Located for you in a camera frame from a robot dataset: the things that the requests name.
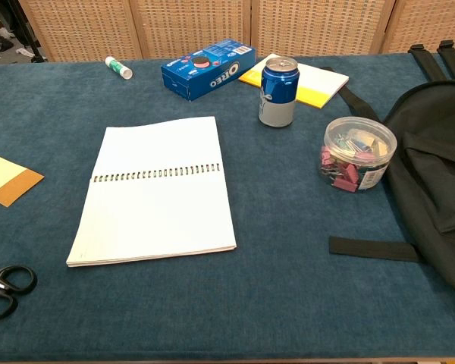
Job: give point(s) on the brown cream bookmark with tassel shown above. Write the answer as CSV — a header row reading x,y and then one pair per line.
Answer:
x,y
5,176

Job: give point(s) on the white spiral notebook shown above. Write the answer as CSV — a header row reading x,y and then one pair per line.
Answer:
x,y
155,212

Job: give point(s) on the blue silver drink can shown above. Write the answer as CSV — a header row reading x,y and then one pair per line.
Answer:
x,y
277,95

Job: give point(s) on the blue Oreo cookie box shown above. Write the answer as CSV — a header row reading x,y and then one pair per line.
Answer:
x,y
201,72

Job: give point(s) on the blue table cloth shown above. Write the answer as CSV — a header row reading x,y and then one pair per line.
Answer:
x,y
250,303

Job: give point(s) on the clear jar of binder clips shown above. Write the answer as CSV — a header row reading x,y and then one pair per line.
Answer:
x,y
358,159

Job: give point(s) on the yellow white notepad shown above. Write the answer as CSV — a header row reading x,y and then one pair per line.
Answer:
x,y
318,83

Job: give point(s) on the white green glue stick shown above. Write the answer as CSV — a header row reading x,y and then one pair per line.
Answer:
x,y
118,67

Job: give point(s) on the wicker folding screen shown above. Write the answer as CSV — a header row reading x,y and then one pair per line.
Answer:
x,y
193,26

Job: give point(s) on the black backpack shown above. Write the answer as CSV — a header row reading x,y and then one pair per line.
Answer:
x,y
432,170

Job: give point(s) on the black tripod stand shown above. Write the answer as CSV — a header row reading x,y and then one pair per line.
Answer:
x,y
29,38

